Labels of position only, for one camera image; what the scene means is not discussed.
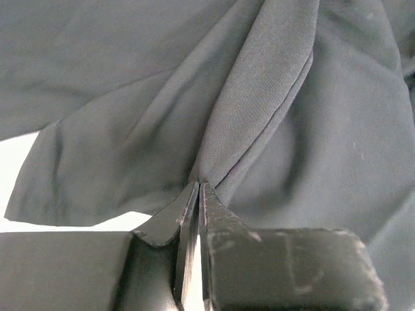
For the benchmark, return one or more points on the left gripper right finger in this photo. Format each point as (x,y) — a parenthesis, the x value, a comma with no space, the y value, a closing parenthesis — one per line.
(282,269)

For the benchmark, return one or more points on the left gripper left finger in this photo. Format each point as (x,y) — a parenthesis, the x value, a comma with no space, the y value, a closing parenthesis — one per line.
(142,269)

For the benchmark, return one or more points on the black trousers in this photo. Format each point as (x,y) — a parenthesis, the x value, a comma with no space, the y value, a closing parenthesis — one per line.
(298,113)

